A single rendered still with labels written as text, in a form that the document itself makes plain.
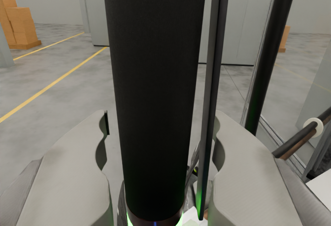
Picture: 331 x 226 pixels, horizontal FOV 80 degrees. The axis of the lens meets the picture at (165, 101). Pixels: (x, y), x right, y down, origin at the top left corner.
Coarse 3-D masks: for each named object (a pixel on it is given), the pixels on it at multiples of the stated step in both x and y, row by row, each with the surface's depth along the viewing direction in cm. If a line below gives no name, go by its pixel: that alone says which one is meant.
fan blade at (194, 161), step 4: (196, 152) 52; (192, 156) 65; (196, 156) 50; (192, 160) 55; (196, 160) 47; (192, 164) 49; (192, 168) 46; (188, 172) 50; (188, 176) 46; (188, 180) 45; (188, 184) 57; (184, 200) 54; (184, 204) 55
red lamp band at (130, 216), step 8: (128, 208) 11; (128, 216) 11; (136, 216) 10; (176, 216) 10; (136, 224) 10; (144, 224) 10; (152, 224) 10; (160, 224) 10; (168, 224) 10; (176, 224) 11
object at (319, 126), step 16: (288, 0) 11; (272, 16) 12; (272, 32) 12; (272, 48) 12; (272, 64) 13; (256, 80) 14; (256, 96) 14; (256, 112) 15; (256, 128) 16; (304, 128) 29; (320, 128) 30; (288, 144) 26
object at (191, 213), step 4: (192, 208) 19; (188, 212) 18; (192, 212) 18; (196, 212) 18; (184, 216) 18; (188, 216) 18; (192, 216) 18; (196, 216) 18; (184, 220) 18; (188, 220) 18; (196, 220) 18; (204, 220) 18; (200, 224) 17; (204, 224) 17
